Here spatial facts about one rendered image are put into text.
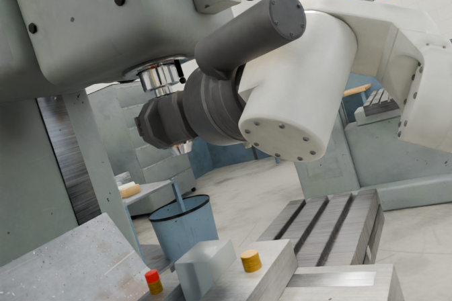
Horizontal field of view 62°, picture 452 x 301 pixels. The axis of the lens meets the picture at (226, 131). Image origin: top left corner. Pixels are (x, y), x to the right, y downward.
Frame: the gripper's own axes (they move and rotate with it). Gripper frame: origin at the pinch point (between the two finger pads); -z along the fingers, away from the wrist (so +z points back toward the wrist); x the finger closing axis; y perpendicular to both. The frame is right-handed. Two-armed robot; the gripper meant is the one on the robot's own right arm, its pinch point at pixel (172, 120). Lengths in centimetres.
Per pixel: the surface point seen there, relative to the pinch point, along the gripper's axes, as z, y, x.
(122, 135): -482, -12, -172
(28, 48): -5.0, -13.2, 12.5
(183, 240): -194, 77, -82
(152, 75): 1.8, -5.9, 1.7
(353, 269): 12.7, 23.6, -10.0
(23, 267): -30.8, 15.6, 19.0
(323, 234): -9.7, 30.2, -29.3
